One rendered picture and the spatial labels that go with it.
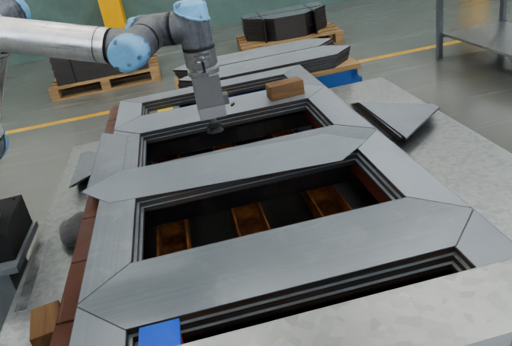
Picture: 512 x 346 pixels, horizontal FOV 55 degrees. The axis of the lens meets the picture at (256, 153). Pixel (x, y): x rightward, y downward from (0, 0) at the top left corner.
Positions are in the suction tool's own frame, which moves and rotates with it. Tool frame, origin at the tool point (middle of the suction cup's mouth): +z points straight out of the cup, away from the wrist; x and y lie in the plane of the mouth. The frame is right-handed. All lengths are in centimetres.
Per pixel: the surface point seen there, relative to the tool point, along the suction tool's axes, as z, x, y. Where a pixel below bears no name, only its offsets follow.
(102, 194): 9.7, 30.6, -1.1
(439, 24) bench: 64, -239, 309
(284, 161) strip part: 9.7, -15.1, -5.9
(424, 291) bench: -10, -12, -81
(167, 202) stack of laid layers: 12.1, 15.2, -8.3
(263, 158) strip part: 9.8, -10.7, -1.0
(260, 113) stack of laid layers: 11.6, -17.8, 36.4
